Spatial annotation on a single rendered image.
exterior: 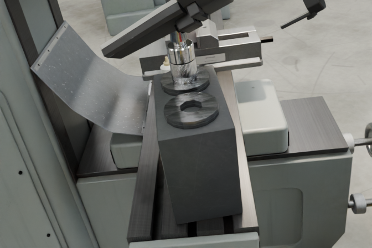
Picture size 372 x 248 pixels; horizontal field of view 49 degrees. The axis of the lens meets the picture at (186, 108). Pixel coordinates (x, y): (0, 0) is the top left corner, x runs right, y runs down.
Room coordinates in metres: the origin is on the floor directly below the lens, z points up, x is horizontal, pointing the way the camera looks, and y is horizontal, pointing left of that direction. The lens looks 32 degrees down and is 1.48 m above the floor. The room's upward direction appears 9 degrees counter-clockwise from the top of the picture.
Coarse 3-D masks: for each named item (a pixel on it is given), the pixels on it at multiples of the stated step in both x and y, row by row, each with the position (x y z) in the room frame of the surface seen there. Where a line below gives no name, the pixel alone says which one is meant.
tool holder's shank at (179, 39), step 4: (168, 0) 0.65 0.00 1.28; (176, 32) 0.64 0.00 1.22; (180, 32) 0.65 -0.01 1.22; (172, 36) 0.65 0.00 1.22; (176, 36) 0.64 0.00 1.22; (180, 36) 0.64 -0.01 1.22; (184, 36) 0.65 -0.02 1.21; (172, 40) 0.65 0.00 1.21; (176, 40) 0.64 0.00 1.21; (180, 40) 0.64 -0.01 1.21; (184, 40) 0.65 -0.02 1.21; (176, 44) 0.65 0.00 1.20; (180, 44) 0.65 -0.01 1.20; (184, 44) 0.65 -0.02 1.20
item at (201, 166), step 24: (168, 72) 0.69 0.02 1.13; (168, 96) 0.62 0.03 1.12; (192, 96) 0.59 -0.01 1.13; (216, 96) 0.60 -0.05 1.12; (168, 120) 0.54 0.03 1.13; (192, 120) 0.52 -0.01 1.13; (216, 120) 0.53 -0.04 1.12; (168, 144) 0.50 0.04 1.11; (192, 144) 0.50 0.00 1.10; (216, 144) 0.50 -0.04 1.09; (168, 168) 0.50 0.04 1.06; (192, 168) 0.50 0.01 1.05; (216, 168) 0.50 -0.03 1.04; (192, 192) 0.50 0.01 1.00; (216, 192) 0.50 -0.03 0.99; (240, 192) 0.50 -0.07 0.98; (192, 216) 0.50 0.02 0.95; (216, 216) 0.50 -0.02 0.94
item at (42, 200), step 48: (0, 0) 0.91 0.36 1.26; (48, 0) 1.16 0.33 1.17; (0, 48) 0.89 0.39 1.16; (0, 96) 0.88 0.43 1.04; (48, 96) 0.95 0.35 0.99; (0, 144) 0.87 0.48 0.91; (48, 144) 0.89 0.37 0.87; (0, 192) 0.87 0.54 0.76; (48, 192) 0.87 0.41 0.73; (0, 240) 0.88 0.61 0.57; (48, 240) 0.86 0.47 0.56; (96, 240) 0.92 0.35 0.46
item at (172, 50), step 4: (188, 40) 0.67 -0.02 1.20; (168, 44) 0.66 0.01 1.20; (172, 44) 0.66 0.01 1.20; (188, 44) 0.65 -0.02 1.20; (192, 44) 0.65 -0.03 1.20; (168, 48) 0.65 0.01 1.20; (172, 48) 0.64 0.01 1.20; (176, 48) 0.64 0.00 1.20; (180, 48) 0.64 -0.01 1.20; (184, 48) 0.64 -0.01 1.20; (188, 48) 0.64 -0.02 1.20; (192, 48) 0.65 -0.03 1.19; (168, 52) 0.65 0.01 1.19; (172, 52) 0.64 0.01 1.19; (176, 52) 0.64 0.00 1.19; (180, 52) 0.63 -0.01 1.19; (184, 52) 0.64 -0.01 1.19; (188, 52) 0.64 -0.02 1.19
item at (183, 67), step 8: (168, 56) 0.65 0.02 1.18; (176, 56) 0.64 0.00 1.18; (184, 56) 0.64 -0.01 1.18; (192, 56) 0.64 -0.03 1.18; (176, 64) 0.64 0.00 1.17; (184, 64) 0.63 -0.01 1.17; (192, 64) 0.64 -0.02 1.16; (176, 72) 0.64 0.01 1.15; (184, 72) 0.63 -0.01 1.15; (192, 72) 0.64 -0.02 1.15; (176, 80) 0.64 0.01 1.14; (184, 80) 0.63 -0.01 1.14; (192, 80) 0.64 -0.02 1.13
